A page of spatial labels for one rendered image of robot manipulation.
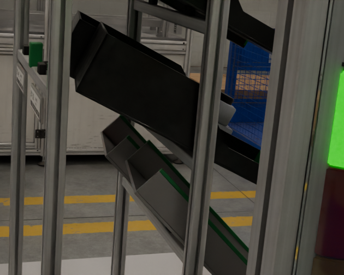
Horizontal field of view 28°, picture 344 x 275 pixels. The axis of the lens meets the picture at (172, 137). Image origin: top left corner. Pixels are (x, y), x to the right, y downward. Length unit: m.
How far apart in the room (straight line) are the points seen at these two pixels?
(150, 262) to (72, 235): 2.29
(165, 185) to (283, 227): 0.46
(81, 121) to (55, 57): 4.10
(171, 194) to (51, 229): 0.16
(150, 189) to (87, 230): 2.95
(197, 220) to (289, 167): 0.46
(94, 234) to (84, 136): 1.27
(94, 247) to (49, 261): 2.79
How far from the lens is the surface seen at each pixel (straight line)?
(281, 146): 0.35
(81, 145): 4.85
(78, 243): 3.61
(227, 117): 1.01
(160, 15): 0.93
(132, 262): 1.40
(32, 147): 4.78
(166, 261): 1.42
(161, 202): 0.82
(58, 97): 0.72
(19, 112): 1.05
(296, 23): 0.34
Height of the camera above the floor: 1.46
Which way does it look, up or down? 15 degrees down
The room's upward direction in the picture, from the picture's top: 5 degrees clockwise
